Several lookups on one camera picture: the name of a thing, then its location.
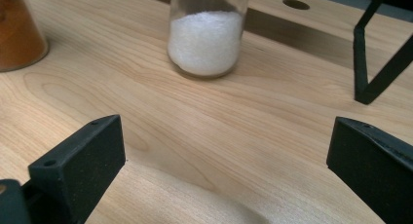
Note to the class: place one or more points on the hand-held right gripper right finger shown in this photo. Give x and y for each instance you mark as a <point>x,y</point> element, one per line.
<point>373,165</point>

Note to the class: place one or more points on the glass jar of white powder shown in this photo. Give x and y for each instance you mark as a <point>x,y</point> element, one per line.
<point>205,44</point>

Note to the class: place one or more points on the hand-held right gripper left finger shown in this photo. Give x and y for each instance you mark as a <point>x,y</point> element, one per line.
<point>78,162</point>

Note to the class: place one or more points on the black shelf rack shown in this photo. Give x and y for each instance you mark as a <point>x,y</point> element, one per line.
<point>360,71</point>

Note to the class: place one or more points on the glass jar of orange powder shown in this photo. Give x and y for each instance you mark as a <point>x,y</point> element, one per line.
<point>19,32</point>

